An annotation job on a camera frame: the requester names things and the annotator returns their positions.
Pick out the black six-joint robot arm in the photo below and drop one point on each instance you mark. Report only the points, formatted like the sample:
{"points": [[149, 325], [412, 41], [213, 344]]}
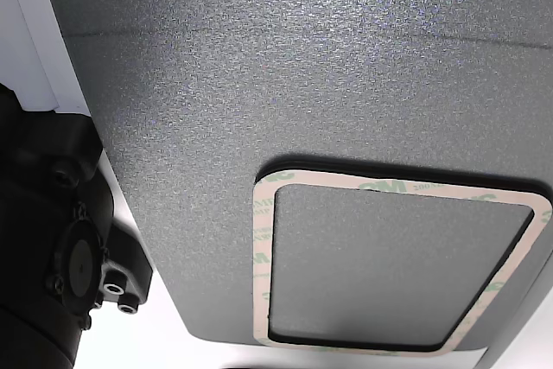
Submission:
{"points": [[30, 213]]}

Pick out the gray textured mat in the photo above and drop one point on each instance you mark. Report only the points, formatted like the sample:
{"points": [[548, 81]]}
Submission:
{"points": [[259, 84]]}

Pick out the tan-faced black rectangular frame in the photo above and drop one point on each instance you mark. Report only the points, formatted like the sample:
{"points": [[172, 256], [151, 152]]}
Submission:
{"points": [[261, 256]]}

